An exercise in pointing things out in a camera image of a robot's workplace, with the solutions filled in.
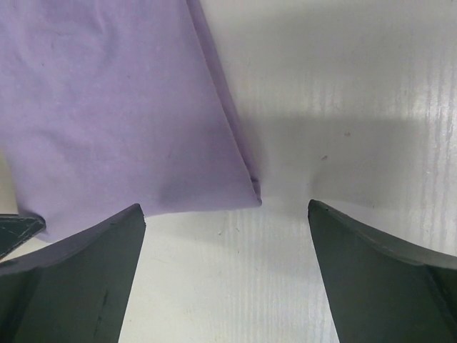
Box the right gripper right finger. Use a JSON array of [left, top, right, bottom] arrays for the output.
[[308, 200, 456, 342]]

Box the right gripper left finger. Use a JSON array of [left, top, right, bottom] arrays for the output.
[[1, 204, 146, 342]]

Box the purple t-shirt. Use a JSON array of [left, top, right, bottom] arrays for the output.
[[1, 1, 261, 242]]

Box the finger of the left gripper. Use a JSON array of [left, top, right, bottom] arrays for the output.
[[0, 214, 46, 259]]

